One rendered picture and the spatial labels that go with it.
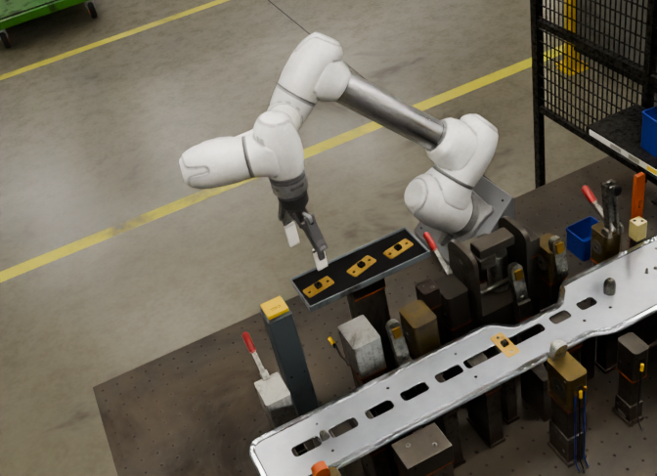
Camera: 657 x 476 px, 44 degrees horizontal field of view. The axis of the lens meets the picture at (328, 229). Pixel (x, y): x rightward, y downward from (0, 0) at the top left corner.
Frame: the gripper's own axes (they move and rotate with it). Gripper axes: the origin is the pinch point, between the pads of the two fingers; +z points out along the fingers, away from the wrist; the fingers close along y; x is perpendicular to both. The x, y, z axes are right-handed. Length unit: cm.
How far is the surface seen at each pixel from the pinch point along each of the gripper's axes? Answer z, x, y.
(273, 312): 12.2, -13.8, -0.3
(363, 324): 17.3, 3.2, 15.7
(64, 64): 124, 54, -504
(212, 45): 125, 152, -420
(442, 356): 28.4, 16.5, 30.2
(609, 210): 15, 78, 32
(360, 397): 28.4, -7.7, 26.3
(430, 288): 18.3, 24.8, 17.2
